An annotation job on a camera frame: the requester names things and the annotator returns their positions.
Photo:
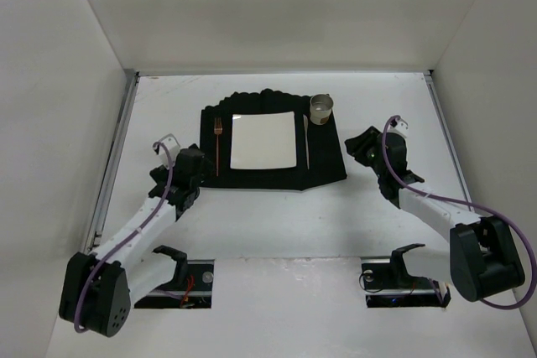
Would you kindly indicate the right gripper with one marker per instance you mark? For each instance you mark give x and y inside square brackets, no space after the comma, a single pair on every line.
[361,145]

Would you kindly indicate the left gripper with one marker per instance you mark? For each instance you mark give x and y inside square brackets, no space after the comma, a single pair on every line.
[200,161]

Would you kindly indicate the copper fork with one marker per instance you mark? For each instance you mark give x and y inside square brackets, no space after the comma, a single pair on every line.
[217,129]

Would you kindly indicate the black cloth placemat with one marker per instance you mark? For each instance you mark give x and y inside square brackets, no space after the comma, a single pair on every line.
[326,161]

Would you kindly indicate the silver metal cup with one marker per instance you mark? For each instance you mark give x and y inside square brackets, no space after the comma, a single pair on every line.
[320,109]

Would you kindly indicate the copper handled knife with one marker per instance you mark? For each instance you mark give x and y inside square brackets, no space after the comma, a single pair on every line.
[307,148]

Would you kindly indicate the white square plate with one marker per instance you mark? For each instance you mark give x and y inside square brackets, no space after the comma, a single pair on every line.
[263,141]

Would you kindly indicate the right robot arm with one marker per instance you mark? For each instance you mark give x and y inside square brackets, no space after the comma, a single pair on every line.
[482,259]

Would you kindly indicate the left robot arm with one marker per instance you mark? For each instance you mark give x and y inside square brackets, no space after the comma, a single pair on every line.
[103,285]

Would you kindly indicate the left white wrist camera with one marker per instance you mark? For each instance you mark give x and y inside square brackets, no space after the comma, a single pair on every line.
[167,147]

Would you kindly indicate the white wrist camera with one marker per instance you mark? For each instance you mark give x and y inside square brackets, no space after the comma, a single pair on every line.
[399,126]
[167,147]

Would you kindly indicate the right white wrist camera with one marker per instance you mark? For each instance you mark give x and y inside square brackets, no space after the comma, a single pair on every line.
[399,126]

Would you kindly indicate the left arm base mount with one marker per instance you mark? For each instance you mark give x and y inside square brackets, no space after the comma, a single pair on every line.
[194,293]

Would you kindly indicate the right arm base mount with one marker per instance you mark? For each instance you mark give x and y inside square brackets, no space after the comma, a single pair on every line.
[387,287]

